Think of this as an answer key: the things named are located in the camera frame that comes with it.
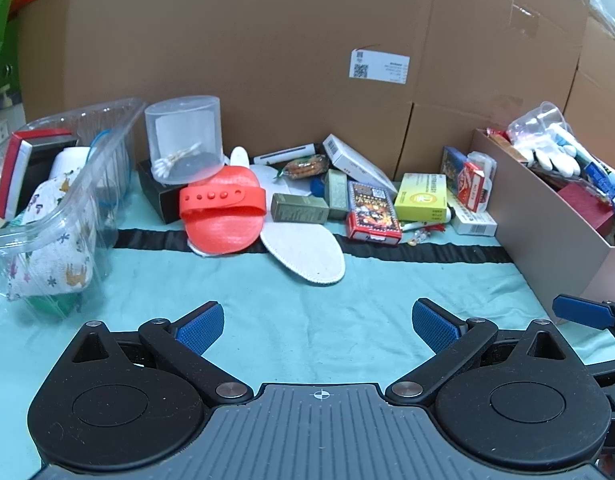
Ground orange silicone scrub brush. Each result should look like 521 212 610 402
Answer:
179 166 267 256

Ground yellow green medicine box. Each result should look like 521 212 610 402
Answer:
394 174 447 222

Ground olive green small box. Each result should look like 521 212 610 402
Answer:
270 193 329 224

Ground pink storage bin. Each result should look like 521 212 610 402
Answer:
471 130 615 313

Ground small bead charm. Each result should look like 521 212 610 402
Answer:
406 224 445 247

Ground teal table cloth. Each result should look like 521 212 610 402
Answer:
0 168 615 480

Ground long white yellow box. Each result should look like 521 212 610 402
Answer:
447 193 497 237

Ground white green cream tube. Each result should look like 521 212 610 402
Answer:
401 208 452 232

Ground black box under cylinder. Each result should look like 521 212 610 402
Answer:
137 159 186 224

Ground red playing card box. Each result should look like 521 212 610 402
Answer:
347 181 402 246

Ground patterned cloth bag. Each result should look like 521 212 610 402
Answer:
7 168 97 301

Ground white shoe insole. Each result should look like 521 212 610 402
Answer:
260 221 345 285

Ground red white cigarette box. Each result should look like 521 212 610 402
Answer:
456 160 486 212

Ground white work gloves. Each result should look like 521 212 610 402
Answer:
508 125 581 178

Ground blue picture box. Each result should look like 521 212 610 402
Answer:
441 146 468 195

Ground clear plastic cup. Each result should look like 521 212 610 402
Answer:
506 101 569 142

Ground white sock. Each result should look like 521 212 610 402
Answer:
229 146 250 168

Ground clear plastic tray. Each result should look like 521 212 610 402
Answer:
0 98 144 318

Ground white angled medicine box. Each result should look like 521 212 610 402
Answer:
323 133 397 197

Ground clear cotton swab cylinder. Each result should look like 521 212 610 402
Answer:
144 96 225 185

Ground packaged cookie snack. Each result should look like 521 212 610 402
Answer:
277 154 329 180

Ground white green flat box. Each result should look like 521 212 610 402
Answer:
253 143 316 166

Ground red white black box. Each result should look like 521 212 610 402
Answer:
0 128 78 220

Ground large brown cardboard box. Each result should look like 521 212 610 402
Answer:
19 0 588 177

